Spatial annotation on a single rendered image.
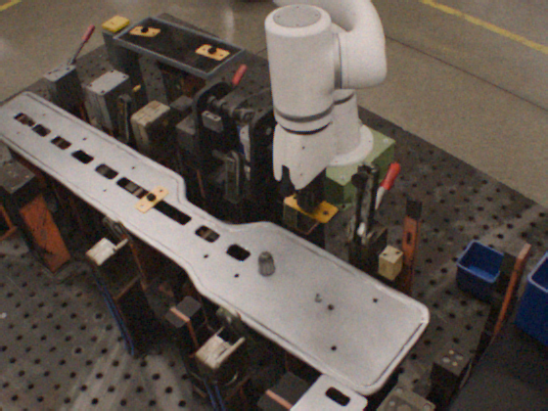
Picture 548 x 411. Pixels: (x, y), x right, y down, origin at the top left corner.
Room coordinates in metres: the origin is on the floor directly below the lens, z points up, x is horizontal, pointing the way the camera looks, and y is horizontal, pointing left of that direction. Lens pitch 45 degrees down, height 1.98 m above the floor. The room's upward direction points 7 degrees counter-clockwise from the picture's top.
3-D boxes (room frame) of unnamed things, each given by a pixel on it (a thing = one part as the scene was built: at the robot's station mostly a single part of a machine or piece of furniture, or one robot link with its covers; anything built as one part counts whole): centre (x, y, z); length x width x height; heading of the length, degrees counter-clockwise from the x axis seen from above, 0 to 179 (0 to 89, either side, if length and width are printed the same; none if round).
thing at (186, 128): (1.21, 0.15, 0.89); 0.13 x 0.11 x 0.38; 135
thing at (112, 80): (1.39, 0.38, 0.90); 0.13 x 0.10 x 0.41; 135
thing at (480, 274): (0.91, -0.49, 0.74); 0.11 x 0.10 x 0.09; 45
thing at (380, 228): (0.83, -0.18, 0.88); 0.07 x 0.06 x 0.35; 135
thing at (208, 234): (0.92, 0.14, 0.84); 0.12 x 0.05 x 0.29; 135
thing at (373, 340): (1.05, 0.29, 1.00); 1.38 x 0.22 x 0.02; 45
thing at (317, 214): (0.72, -0.06, 1.25); 0.08 x 0.04 x 0.01; 45
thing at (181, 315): (0.73, 0.19, 0.84); 0.11 x 0.08 x 0.29; 135
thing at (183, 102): (1.26, 0.18, 0.90); 0.05 x 0.05 x 0.40; 45
